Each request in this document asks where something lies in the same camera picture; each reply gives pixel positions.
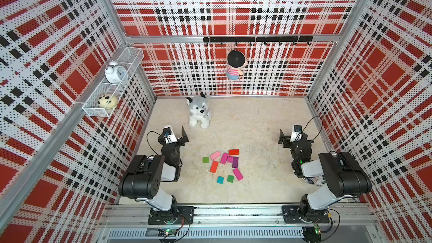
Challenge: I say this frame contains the white wire wall shelf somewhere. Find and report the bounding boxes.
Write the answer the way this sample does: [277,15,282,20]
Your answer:
[83,47,144,118]

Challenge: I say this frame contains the left green circuit board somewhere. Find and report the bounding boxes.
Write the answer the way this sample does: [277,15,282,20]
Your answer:
[157,228,177,237]

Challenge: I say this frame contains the hanging doll with black hat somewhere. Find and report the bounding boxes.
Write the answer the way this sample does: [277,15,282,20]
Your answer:
[226,50,247,81]

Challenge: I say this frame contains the green cube lower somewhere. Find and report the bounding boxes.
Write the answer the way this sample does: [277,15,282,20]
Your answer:
[227,175,234,183]

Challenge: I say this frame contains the husky plush toy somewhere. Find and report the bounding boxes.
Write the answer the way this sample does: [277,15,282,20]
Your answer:
[186,92,212,129]

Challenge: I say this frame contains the teal cube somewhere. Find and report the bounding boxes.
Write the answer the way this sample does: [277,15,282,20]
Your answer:
[217,176,225,185]

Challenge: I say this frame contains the aluminium front rail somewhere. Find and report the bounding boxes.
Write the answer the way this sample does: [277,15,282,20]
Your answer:
[94,203,385,243]

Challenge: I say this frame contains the cream panda ball toy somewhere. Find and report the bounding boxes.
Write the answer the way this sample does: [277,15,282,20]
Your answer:
[97,93,118,110]

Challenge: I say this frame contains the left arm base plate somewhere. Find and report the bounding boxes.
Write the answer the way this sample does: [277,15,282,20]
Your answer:
[147,206,195,225]

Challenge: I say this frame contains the magenta long block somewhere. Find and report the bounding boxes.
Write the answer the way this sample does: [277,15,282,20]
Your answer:
[220,153,229,165]

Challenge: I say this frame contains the white alarm clock on shelf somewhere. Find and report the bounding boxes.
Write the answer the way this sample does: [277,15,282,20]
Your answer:
[105,61,128,84]

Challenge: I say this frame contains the right black controller puck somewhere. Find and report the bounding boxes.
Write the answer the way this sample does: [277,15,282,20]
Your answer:
[302,225,321,243]

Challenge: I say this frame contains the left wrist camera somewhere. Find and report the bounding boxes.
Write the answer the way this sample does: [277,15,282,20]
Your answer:
[162,125,178,144]

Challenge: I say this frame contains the black hook rail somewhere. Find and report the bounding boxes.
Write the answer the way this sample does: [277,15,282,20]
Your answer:
[203,36,313,44]

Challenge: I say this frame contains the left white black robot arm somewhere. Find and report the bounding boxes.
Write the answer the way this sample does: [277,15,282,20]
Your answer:
[118,126,189,218]

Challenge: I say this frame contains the purple block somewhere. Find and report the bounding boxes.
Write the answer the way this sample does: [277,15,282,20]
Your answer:
[232,156,239,169]

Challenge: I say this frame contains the red long block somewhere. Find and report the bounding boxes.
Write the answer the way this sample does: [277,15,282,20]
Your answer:
[210,161,219,173]

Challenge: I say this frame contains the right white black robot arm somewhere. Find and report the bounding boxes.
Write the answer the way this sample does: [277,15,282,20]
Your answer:
[278,125,372,221]

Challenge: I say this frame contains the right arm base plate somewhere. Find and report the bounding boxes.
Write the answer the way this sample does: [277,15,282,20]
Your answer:
[281,205,330,224]

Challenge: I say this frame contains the light pink block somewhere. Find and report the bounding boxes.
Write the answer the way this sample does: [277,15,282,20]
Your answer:
[210,151,221,161]

